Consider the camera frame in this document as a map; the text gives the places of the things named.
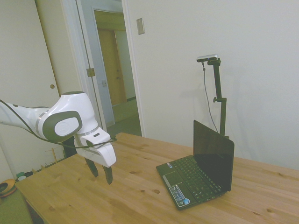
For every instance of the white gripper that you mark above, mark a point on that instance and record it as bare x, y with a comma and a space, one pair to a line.
102, 155

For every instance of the black Asus laptop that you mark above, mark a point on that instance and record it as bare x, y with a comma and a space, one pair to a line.
210, 149

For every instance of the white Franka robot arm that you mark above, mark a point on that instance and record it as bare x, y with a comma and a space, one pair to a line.
70, 107

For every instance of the wooden rack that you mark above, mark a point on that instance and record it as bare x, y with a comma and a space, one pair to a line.
54, 157

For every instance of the metal door latch plate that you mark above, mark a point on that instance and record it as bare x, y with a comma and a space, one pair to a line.
103, 83

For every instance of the orange and green bowl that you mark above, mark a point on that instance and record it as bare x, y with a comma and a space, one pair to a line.
7, 186

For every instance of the brass door hinge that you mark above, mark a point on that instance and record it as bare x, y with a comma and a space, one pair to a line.
90, 72

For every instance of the wooden hallway door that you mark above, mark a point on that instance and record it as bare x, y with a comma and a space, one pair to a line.
109, 67

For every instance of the grey-blue open door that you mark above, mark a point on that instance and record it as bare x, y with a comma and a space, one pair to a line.
98, 58

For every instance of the cream closet door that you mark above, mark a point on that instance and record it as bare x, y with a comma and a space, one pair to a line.
44, 46

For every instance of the black camera stand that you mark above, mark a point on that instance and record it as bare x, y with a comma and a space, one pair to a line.
218, 79

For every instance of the metal wall switch plate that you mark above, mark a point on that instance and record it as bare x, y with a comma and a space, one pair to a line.
140, 26

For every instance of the silver camera bar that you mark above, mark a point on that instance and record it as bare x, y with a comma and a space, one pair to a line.
208, 58

